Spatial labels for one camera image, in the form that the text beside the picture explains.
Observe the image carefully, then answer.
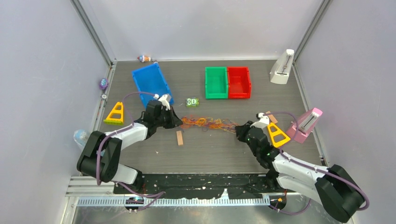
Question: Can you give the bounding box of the white metronome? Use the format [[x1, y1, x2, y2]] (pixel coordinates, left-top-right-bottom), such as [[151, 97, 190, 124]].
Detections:
[[270, 49, 295, 84]]

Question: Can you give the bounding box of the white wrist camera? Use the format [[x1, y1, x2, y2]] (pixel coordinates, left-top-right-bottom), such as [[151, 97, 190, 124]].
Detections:
[[253, 112, 270, 129], [153, 94, 172, 111]]

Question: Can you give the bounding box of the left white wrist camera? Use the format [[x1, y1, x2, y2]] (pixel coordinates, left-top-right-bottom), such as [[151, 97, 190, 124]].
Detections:
[[153, 94, 172, 111]]

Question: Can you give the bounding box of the yellow triangle block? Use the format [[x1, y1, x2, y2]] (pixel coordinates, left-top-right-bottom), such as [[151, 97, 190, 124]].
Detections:
[[103, 102, 124, 126], [267, 122, 291, 148]]

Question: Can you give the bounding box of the small figurine toy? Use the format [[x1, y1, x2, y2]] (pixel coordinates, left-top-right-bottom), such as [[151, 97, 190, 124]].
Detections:
[[137, 55, 152, 63]]

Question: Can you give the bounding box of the pink metronome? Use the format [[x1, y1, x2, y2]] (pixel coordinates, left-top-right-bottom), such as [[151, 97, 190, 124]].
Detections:
[[286, 108, 323, 144]]

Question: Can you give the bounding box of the yellow cable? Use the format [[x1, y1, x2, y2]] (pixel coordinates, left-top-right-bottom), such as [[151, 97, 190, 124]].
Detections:
[[185, 117, 231, 131]]

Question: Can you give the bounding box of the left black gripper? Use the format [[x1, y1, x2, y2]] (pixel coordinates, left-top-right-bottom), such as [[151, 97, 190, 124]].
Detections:
[[154, 106, 181, 129]]

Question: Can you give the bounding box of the wooden block right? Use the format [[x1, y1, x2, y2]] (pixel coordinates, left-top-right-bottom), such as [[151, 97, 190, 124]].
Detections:
[[266, 111, 278, 124]]

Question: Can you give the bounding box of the yellow triangle block left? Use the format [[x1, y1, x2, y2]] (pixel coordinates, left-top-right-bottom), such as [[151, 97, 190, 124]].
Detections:
[[103, 102, 124, 126]]

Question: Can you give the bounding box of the green monster toy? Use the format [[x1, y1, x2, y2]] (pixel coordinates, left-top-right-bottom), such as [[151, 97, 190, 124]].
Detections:
[[185, 98, 199, 107]]

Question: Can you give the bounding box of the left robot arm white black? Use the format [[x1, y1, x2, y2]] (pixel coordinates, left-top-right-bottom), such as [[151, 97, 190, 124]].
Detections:
[[77, 100, 183, 193]]

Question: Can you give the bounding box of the aluminium rail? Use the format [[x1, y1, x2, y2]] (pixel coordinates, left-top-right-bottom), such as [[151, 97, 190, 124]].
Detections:
[[65, 176, 310, 207]]

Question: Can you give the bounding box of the small wooden block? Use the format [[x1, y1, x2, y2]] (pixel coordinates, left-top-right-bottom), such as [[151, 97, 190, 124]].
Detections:
[[176, 131, 184, 146]]

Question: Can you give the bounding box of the purple round toy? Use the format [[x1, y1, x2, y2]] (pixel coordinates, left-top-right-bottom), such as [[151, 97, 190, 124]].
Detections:
[[99, 78, 109, 90]]

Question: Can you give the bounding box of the green plastic bin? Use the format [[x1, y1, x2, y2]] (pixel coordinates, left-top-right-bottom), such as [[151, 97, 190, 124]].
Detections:
[[205, 67, 228, 99]]

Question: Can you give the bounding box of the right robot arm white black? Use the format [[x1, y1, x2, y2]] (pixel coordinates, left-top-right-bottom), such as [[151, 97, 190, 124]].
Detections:
[[235, 121, 369, 223]]

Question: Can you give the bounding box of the clear plastic container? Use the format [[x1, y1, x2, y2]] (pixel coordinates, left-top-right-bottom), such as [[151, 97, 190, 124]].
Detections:
[[73, 129, 91, 150]]

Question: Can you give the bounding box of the yellow triangle block right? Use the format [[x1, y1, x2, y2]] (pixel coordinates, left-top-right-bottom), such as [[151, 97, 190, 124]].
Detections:
[[267, 122, 291, 148]]

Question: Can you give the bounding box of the blue plastic bin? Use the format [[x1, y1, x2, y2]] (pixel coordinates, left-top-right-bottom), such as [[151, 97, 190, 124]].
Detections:
[[132, 63, 174, 105]]

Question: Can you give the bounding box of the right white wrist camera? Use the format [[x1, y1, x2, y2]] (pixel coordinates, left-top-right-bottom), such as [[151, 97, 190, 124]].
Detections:
[[253, 112, 270, 129]]

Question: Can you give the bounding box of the red plastic bin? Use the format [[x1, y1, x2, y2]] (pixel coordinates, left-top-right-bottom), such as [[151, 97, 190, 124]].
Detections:
[[227, 67, 252, 99]]

